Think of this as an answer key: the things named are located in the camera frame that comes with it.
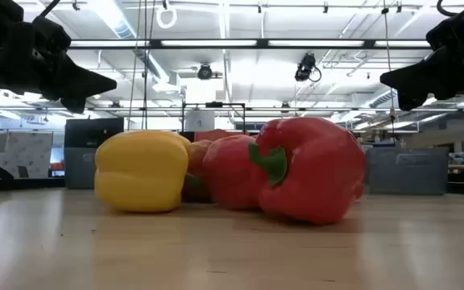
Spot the black hanging camera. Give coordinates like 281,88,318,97
294,52,322,84

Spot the white cable ring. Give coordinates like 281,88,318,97
155,6,179,30

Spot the white patterned partition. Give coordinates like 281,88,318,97
0,131,54,180

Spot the large red bell pepper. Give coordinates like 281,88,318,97
249,116,367,226

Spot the white bin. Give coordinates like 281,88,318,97
184,109,216,132

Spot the hanging cable with plug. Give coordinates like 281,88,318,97
381,0,397,124

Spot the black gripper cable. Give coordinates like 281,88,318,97
38,0,62,18
436,0,458,18

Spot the yellow bell pepper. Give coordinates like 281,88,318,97
93,129,192,213

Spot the round black ceiling fixture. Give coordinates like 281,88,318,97
197,63,213,81

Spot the overhead bar with light strips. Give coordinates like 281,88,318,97
68,39,433,50

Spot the red yellow apple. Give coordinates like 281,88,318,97
184,139,213,176

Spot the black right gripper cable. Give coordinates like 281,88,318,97
436,0,458,18

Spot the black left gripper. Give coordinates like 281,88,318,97
0,0,118,114

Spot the black panel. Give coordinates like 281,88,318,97
64,117,125,148

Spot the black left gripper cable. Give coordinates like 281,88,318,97
38,0,62,18

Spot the thin black overhead bar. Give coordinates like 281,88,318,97
86,106,398,113

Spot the clear plastic bin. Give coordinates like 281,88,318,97
365,147,450,196

